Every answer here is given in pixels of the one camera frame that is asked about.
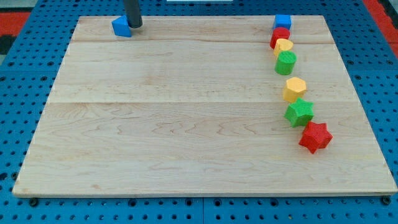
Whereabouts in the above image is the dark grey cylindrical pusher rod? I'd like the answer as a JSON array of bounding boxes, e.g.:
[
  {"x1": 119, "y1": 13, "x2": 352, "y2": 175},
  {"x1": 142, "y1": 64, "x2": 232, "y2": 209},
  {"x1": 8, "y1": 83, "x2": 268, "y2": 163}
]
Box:
[{"x1": 123, "y1": 0, "x2": 143, "y2": 29}]

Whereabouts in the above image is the green cylinder block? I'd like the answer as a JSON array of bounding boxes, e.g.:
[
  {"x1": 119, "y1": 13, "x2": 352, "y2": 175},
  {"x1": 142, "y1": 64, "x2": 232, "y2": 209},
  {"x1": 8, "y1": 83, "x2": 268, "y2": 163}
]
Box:
[{"x1": 274, "y1": 51, "x2": 297, "y2": 75}]

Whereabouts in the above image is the green star block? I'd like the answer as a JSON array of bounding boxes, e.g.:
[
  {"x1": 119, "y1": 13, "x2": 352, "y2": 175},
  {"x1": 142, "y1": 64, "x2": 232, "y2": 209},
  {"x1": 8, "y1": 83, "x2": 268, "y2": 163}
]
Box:
[{"x1": 284, "y1": 98, "x2": 314, "y2": 128}]

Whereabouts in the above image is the yellow heart-shaped block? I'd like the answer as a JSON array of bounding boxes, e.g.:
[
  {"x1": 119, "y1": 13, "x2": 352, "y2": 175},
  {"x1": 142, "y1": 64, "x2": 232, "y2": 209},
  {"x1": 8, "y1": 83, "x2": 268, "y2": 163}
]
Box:
[{"x1": 274, "y1": 39, "x2": 294, "y2": 57}]

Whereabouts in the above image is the red star block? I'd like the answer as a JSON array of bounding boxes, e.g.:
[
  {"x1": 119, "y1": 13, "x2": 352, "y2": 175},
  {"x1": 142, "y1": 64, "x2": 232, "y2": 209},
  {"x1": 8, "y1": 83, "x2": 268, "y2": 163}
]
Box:
[{"x1": 298, "y1": 121, "x2": 333, "y2": 154}]

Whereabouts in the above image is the yellow hexagon block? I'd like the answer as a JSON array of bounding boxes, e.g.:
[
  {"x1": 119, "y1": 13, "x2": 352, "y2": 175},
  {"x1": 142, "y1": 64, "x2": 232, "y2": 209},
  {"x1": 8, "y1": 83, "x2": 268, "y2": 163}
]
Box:
[{"x1": 282, "y1": 77, "x2": 307, "y2": 103}]

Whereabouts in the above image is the light wooden board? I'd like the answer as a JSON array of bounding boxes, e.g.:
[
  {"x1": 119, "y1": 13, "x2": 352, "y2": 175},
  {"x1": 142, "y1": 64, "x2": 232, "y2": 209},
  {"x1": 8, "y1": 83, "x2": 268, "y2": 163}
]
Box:
[{"x1": 12, "y1": 16, "x2": 397, "y2": 198}]

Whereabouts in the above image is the blue cube block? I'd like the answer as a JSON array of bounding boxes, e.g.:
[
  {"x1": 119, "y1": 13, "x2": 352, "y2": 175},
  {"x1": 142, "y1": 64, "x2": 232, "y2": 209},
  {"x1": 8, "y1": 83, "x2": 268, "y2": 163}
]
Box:
[{"x1": 272, "y1": 14, "x2": 292, "y2": 30}]

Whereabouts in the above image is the blue triangular block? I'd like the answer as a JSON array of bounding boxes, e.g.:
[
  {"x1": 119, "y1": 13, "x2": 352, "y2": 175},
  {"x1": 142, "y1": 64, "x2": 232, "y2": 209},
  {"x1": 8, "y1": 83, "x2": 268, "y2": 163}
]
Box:
[{"x1": 111, "y1": 15, "x2": 132, "y2": 37}]

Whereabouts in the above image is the red cylinder block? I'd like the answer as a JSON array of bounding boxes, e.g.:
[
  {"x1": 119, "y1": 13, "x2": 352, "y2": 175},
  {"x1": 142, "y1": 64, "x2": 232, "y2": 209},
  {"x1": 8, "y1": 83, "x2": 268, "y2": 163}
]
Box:
[{"x1": 270, "y1": 27, "x2": 290, "y2": 49}]

